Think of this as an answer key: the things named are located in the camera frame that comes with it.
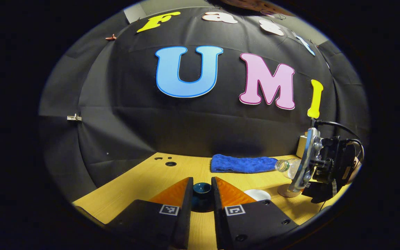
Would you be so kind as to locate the clear plastic water bottle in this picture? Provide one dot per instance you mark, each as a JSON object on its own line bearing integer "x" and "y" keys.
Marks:
{"x": 288, "y": 168}

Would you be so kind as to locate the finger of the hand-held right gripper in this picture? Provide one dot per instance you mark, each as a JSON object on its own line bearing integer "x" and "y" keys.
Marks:
{"x": 319, "y": 192}

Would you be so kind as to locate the round brown coaster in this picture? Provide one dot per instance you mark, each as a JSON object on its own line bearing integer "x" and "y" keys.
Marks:
{"x": 285, "y": 191}

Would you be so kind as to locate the white toaster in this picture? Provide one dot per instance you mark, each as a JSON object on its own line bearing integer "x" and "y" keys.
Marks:
{"x": 301, "y": 147}

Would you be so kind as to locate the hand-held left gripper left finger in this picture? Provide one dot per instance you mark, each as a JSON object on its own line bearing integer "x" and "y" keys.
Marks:
{"x": 182, "y": 222}

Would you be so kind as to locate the white clip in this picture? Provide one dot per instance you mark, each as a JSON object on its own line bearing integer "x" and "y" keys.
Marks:
{"x": 74, "y": 117}

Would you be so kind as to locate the dark teal teacup lid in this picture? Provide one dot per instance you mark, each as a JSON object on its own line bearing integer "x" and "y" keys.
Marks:
{"x": 202, "y": 190}

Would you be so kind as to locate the blue towel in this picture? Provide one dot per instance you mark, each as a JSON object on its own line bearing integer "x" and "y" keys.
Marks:
{"x": 241, "y": 164}

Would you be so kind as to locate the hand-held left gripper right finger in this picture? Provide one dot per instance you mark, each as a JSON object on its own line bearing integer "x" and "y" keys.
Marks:
{"x": 220, "y": 225}

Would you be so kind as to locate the orange clip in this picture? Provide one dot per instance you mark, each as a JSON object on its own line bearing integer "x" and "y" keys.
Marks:
{"x": 110, "y": 37}

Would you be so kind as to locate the black table grommet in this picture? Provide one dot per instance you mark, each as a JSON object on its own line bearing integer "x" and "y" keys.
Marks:
{"x": 171, "y": 163}

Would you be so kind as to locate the white teacup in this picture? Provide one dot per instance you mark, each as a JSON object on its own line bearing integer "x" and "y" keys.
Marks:
{"x": 259, "y": 194}

